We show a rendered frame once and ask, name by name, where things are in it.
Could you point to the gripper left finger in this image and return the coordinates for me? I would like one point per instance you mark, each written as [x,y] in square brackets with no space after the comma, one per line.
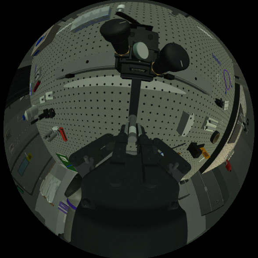
[94,150]

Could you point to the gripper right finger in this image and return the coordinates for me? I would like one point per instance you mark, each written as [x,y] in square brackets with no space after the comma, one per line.
[167,155]

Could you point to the grey white cylinder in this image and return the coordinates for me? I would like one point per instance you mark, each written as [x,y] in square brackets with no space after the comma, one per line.
[132,133]

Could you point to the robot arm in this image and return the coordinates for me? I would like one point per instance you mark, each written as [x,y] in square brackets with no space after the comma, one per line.
[73,185]

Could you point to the black ribbed tilt knob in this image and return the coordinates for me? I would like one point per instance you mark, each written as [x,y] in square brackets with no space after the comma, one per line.
[117,32]
[173,58]

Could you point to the round pale mirror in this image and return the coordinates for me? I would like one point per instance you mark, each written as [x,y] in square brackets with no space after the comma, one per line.
[140,50]

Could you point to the black clamp lever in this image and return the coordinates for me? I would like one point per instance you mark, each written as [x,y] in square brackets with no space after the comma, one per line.
[126,16]

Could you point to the thin black rod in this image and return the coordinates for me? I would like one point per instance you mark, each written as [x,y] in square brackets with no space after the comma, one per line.
[179,145]

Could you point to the black box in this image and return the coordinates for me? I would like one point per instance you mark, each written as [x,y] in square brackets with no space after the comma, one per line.
[194,150]

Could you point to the green box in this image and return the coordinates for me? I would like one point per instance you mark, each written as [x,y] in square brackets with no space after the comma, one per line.
[65,161]

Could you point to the grey block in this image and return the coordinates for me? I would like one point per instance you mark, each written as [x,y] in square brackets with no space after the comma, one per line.
[184,124]

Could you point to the red flat tool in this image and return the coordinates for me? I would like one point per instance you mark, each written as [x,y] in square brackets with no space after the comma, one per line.
[63,134]

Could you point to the orange flat part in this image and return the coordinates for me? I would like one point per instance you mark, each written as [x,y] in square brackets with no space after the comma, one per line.
[205,154]

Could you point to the black tape roll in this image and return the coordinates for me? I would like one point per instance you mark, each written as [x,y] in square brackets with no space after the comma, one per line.
[212,139]

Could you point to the white aluminium extrusion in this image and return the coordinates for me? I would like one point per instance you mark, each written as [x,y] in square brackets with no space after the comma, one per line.
[209,124]

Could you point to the grey cabinet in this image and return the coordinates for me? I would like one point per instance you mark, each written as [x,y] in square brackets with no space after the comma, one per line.
[211,193]

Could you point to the white paper stack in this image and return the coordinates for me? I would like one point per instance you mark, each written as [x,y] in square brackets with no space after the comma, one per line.
[49,188]

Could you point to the red small bottle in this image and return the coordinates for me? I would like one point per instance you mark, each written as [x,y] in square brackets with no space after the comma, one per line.
[228,166]

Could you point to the purple white box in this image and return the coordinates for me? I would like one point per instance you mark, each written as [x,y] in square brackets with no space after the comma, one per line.
[63,207]

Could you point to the grey cupboard with panel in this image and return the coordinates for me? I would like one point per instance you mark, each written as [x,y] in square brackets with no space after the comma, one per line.
[30,169]

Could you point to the grey mat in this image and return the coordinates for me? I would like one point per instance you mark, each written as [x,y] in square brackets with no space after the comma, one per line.
[234,134]

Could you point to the white bottle blue cap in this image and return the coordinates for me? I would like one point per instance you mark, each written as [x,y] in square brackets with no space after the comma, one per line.
[30,112]

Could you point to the red small tool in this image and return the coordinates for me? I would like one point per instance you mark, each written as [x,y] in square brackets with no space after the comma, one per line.
[37,85]

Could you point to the blue strip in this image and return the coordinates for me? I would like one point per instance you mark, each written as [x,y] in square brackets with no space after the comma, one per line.
[216,59]

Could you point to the beige board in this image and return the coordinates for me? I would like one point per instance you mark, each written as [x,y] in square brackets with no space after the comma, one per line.
[47,38]

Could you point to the blue round part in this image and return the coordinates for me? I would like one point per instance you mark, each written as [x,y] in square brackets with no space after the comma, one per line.
[40,41]

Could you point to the clear blue compartment box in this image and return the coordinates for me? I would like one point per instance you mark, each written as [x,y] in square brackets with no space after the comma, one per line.
[90,18]

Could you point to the white round knob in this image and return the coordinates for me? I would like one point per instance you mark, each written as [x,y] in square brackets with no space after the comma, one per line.
[120,7]

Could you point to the white grey mount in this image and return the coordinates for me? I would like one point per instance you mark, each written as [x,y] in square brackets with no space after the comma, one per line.
[50,133]

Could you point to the black riser post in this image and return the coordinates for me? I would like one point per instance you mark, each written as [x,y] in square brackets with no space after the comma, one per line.
[135,96]

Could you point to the white clamp bracket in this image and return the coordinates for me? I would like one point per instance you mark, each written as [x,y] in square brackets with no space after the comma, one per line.
[50,95]
[42,99]

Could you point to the black white bracket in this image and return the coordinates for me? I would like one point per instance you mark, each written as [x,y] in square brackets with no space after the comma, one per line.
[221,103]

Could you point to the grey rail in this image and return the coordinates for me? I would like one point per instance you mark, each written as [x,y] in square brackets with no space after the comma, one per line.
[84,67]

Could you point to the black gimbal mirror mount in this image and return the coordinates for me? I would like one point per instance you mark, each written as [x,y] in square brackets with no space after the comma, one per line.
[139,68]

